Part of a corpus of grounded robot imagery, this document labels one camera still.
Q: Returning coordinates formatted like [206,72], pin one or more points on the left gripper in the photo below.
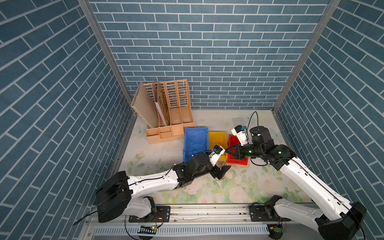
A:
[221,173]

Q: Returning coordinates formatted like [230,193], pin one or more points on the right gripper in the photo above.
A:
[237,155]

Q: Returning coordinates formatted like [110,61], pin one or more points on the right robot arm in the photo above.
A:
[335,218]

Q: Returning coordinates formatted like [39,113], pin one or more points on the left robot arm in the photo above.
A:
[130,194]

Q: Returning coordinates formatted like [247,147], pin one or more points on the red plastic bin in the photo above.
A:
[232,141]

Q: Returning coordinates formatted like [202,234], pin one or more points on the yellow plastic bin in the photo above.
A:
[218,138]

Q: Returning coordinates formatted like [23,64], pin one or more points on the blue plastic bin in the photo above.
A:
[195,140]

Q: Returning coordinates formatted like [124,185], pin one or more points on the small green circuit board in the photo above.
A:
[276,230]

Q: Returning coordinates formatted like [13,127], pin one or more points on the peach desk file organizer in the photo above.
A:
[177,104]

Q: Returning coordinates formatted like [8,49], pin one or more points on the pink framed printed board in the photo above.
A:
[161,105]

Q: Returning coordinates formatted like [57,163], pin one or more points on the beige folder board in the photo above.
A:
[145,107]

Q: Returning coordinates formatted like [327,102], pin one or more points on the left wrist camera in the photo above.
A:
[216,153]

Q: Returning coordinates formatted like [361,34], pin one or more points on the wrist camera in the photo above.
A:
[216,153]
[241,133]

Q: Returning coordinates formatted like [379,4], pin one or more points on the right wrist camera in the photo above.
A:
[241,133]

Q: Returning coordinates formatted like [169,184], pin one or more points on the aluminium mounting rail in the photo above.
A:
[204,222]

